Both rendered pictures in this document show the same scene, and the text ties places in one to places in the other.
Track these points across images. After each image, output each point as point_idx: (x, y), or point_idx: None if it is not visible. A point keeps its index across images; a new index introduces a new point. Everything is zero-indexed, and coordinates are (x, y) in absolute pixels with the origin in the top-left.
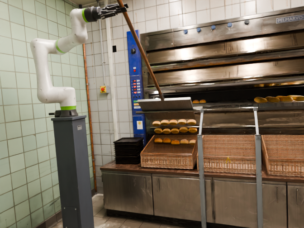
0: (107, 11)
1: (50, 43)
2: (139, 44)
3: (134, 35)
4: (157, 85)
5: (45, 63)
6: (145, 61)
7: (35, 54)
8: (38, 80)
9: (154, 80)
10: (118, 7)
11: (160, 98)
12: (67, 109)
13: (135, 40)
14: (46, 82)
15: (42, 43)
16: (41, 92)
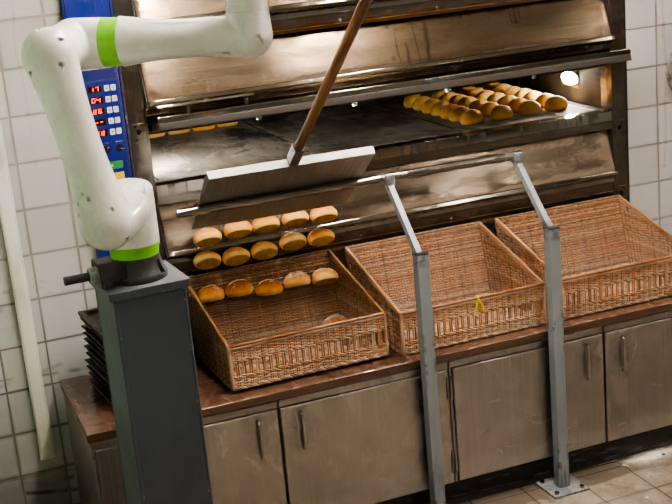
0: None
1: (81, 39)
2: (356, 34)
3: (362, 18)
4: (313, 126)
5: (92, 114)
6: (337, 72)
7: (69, 88)
8: (94, 179)
9: (318, 115)
10: None
11: (292, 160)
12: (151, 254)
13: (355, 28)
14: (115, 179)
15: (76, 47)
16: (116, 217)
